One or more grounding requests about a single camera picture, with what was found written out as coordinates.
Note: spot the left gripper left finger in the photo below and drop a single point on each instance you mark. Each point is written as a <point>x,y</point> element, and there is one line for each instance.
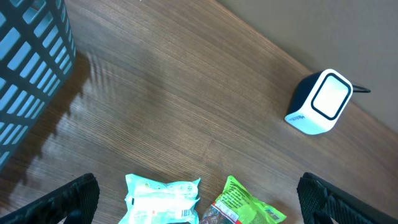
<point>75,202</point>

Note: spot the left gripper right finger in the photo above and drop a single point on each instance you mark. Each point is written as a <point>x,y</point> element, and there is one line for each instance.
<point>323,203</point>

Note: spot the light blue tissue pack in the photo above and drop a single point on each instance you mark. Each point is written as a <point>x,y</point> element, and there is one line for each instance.
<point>150,201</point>

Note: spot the green snack bag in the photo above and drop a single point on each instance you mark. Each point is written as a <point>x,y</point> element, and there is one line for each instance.
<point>235,205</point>

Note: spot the white barcode scanner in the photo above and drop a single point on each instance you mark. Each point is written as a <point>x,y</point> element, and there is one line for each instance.
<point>318,102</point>

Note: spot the grey plastic mesh basket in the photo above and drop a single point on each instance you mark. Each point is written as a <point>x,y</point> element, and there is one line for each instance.
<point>38,55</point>

